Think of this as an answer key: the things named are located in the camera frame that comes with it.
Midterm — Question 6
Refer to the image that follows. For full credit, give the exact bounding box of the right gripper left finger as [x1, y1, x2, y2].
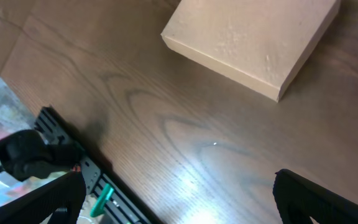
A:
[0, 172, 86, 224]

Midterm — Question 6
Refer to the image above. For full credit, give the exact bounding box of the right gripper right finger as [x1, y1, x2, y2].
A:
[273, 169, 358, 224]

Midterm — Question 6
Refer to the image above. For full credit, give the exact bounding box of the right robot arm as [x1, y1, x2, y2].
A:
[0, 129, 358, 223]

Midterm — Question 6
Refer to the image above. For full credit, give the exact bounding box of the green clamp lever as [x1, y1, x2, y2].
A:
[89, 184, 114, 218]

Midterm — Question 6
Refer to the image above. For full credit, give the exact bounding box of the open cardboard box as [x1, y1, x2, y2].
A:
[161, 0, 341, 102]

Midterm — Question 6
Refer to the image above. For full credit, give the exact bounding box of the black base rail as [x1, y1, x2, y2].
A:
[34, 107, 157, 224]

